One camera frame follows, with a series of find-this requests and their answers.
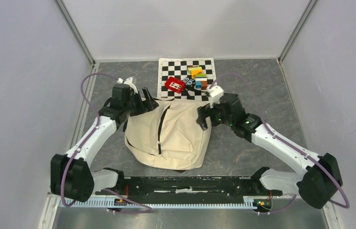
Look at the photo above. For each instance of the stacked colourful toy blocks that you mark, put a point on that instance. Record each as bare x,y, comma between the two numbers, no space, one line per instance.
200,81

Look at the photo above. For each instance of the green orange toy block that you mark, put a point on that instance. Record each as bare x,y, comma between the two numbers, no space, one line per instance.
194,70

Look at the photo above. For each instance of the cream canvas backpack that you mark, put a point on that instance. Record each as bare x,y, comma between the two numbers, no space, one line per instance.
169,136

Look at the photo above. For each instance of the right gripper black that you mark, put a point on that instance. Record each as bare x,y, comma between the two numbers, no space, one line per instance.
205,111

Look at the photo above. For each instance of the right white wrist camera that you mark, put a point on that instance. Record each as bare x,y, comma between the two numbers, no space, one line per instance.
214,94

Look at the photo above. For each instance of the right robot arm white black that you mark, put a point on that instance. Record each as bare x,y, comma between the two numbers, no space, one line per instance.
315,178

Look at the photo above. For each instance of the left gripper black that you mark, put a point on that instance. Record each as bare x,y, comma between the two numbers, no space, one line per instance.
149,105

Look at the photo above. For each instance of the black white chessboard mat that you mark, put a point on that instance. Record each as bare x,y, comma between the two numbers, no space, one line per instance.
178,68

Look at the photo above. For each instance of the aluminium frame post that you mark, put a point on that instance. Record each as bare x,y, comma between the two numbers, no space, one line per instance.
75,31
296,31

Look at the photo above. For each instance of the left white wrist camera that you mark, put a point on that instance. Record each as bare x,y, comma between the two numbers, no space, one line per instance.
131,81

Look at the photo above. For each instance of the aluminium frame post left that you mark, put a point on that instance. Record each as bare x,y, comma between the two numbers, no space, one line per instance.
75,31

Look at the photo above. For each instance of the red toy brick frame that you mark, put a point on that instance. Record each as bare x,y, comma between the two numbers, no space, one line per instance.
175,85

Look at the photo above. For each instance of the blue black toy robot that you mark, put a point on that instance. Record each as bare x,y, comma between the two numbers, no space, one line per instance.
189,83

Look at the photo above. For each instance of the aluminium frame post right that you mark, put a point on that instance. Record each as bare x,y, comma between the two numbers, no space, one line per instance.
296,31

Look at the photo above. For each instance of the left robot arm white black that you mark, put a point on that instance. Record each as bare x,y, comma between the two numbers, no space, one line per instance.
71,176

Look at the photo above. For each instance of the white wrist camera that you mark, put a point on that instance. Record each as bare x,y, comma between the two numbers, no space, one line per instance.
131,81
214,94

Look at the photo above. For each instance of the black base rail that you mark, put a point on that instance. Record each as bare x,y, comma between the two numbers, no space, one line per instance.
145,193

